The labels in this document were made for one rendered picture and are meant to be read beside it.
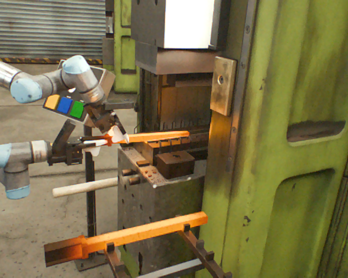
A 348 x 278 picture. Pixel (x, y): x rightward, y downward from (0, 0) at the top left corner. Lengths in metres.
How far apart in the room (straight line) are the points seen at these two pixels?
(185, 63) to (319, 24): 0.45
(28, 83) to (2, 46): 8.15
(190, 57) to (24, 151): 0.65
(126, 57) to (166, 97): 4.64
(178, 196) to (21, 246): 1.46
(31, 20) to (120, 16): 3.51
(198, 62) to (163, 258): 0.76
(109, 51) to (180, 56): 5.13
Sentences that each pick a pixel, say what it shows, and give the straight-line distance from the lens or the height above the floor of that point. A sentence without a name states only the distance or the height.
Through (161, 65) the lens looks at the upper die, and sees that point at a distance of 1.21.
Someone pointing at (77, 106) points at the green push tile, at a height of 1.02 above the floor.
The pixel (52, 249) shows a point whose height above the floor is 0.96.
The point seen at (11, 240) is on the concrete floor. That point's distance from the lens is 2.56.
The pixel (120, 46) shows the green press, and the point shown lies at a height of 0.82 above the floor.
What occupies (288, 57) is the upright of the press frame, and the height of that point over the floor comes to 1.38.
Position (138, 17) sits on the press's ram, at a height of 1.45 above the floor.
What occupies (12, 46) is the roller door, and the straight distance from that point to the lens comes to 9.22.
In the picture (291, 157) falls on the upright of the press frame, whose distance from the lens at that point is 1.12.
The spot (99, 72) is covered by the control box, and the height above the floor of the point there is 1.18.
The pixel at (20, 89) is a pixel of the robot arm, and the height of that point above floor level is 1.24.
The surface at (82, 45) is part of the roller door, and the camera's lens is 9.16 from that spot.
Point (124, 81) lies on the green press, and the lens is 6.18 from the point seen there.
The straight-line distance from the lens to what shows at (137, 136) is 1.32.
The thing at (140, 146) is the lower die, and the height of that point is 0.95.
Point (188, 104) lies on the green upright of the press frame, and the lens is 1.62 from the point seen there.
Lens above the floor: 1.49
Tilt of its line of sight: 21 degrees down
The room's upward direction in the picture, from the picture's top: 4 degrees clockwise
